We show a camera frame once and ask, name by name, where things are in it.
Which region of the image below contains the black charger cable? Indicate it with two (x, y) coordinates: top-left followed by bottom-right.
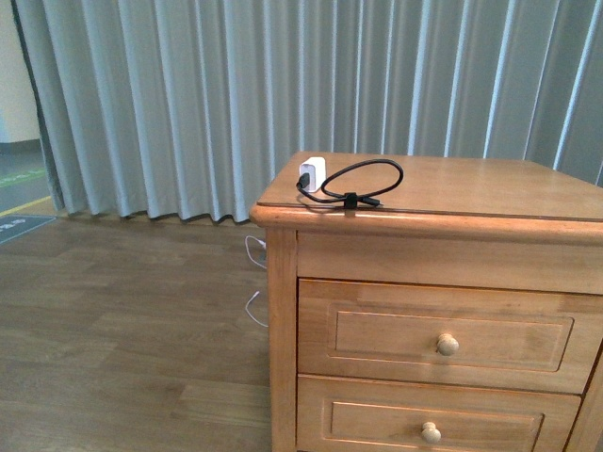
(295, 158), (405, 211)

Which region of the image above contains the white charger adapter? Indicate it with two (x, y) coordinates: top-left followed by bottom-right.
(299, 156), (326, 193)

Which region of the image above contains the drawer round knob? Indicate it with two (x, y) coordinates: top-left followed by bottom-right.
(436, 333), (460, 357)
(420, 422), (442, 444)

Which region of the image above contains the wooden drawer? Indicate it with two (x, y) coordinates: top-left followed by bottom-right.
(297, 376), (580, 451)
(298, 280), (602, 394)

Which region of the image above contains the grey pleated curtain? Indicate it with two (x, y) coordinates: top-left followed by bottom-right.
(12, 1), (602, 220)

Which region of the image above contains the wooden nightstand cabinet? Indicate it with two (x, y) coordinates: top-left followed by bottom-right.
(251, 152), (602, 451)

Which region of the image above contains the grey floor sign mat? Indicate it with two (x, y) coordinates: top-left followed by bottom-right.
(0, 215), (57, 245)

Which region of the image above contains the white cable on floor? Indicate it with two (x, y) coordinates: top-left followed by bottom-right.
(244, 234), (269, 329)

